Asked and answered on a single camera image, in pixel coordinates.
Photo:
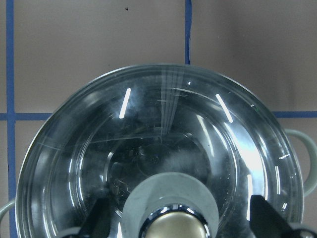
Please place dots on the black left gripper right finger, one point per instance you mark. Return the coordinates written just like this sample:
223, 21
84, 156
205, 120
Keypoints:
265, 222

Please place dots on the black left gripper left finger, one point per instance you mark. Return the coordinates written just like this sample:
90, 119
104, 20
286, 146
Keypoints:
97, 223

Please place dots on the glass pot lid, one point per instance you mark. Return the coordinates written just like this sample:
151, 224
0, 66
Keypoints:
139, 121

